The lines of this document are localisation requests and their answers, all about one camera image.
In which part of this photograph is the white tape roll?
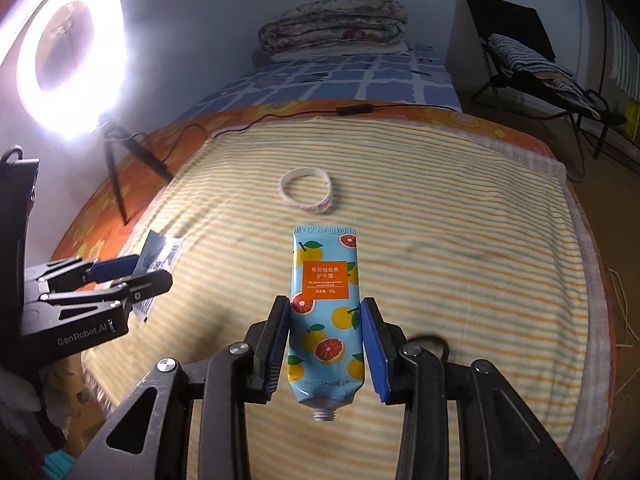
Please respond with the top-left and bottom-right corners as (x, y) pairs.
(280, 167), (336, 215)

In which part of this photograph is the blue checked bedsheet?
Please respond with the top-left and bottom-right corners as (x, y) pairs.
(187, 42), (463, 123)

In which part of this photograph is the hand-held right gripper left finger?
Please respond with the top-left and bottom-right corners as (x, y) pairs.
(80, 296), (292, 480)

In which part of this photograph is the fruit print hand cream tube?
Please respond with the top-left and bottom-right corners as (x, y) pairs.
(287, 226), (365, 422)

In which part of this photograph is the white fringed towel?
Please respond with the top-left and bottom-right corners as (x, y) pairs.
(602, 5), (640, 96)

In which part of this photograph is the black tripod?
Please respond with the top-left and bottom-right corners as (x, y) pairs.
(97, 120), (176, 226)

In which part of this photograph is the folded floral quilt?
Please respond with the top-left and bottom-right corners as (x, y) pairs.
(257, 0), (408, 53)

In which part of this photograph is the teal ribbed object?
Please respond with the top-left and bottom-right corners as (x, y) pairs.
(42, 452), (81, 480)

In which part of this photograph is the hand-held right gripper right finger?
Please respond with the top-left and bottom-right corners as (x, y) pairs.
(359, 297), (576, 480)

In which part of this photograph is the black hair tie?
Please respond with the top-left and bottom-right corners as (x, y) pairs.
(407, 334), (451, 361)

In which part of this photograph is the black folding chair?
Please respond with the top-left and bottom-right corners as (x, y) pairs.
(445, 0), (628, 161)

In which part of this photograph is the fringed woven cloth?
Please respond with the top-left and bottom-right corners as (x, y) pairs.
(80, 107), (615, 480)

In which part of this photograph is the yellow box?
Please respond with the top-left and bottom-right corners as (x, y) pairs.
(617, 100), (640, 141)

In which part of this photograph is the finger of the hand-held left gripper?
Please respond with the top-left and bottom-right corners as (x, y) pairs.
(22, 269), (174, 334)
(24, 254), (142, 296)

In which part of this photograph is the green white milk carton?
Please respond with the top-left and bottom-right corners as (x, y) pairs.
(131, 230), (183, 322)

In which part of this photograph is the white ring light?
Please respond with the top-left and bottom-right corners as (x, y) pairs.
(15, 0), (126, 136)

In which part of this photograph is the yellow striped cloth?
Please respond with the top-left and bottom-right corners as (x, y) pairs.
(82, 115), (588, 480)

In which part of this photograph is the black power cable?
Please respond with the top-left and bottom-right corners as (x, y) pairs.
(145, 102), (463, 171)

